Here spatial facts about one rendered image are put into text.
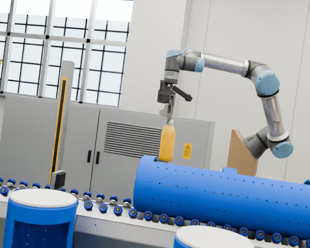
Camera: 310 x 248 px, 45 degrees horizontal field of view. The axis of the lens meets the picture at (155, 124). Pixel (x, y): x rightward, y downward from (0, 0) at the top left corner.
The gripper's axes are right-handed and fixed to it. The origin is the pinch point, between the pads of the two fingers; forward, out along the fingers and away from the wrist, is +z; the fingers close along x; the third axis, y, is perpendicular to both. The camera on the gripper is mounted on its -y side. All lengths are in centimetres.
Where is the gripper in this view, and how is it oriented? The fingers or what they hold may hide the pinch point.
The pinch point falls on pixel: (169, 120)
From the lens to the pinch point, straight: 188.0
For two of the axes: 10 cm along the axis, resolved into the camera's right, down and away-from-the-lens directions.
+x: -1.5, 0.1, -9.9
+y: -9.8, -1.3, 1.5
